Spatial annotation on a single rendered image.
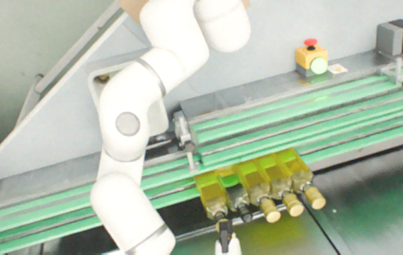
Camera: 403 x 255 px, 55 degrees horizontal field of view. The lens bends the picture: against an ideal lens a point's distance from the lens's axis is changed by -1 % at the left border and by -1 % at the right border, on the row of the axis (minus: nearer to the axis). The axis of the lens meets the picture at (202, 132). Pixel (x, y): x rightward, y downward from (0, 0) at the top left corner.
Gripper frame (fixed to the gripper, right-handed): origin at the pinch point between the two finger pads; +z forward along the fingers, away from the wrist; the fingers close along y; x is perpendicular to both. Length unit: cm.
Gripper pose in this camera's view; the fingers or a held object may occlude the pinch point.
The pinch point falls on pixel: (226, 234)
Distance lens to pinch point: 93.0
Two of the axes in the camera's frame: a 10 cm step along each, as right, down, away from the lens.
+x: -9.8, 1.4, 1.1
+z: 0.2, -5.3, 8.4
